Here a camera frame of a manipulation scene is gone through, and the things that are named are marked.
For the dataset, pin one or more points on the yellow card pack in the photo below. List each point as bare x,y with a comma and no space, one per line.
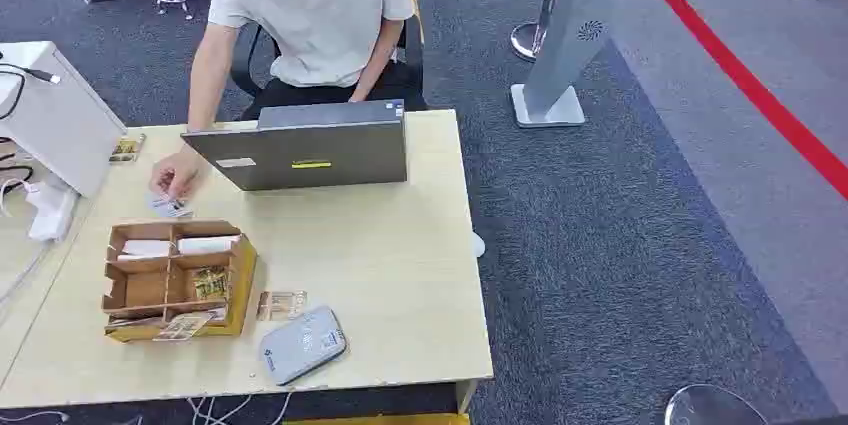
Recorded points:
126,148

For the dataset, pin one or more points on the grey laptop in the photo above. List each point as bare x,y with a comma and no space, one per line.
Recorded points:
311,154

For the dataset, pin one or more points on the transparent card sleeve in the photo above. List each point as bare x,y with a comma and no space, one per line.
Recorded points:
282,305

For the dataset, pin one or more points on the white card stack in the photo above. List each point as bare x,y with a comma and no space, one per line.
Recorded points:
206,244
144,249

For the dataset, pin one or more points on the wooden card box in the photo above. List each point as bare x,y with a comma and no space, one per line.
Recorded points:
173,281

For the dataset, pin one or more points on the grey kiosk stand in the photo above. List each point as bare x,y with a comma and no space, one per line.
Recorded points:
567,44

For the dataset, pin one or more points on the person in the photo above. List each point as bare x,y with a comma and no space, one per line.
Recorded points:
318,18

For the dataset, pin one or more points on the chrome stanchion post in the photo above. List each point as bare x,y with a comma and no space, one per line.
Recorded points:
538,18

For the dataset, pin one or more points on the grey card reader pad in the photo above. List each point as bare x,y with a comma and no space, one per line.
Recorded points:
303,345

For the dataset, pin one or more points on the white cabinet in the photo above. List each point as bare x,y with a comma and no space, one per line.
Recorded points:
58,116

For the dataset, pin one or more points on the yellow printed card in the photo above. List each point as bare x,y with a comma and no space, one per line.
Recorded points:
210,283

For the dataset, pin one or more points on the round chrome base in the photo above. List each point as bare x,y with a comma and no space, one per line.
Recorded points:
714,407

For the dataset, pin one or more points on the beige printed card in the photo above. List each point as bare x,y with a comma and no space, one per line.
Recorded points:
181,327

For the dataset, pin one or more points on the pale blue card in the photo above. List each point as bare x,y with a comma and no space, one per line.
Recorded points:
169,208

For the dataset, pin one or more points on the person's hand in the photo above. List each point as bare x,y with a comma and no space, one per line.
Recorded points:
173,175

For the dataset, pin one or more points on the red barrier belt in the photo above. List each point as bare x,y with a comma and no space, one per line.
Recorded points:
742,71

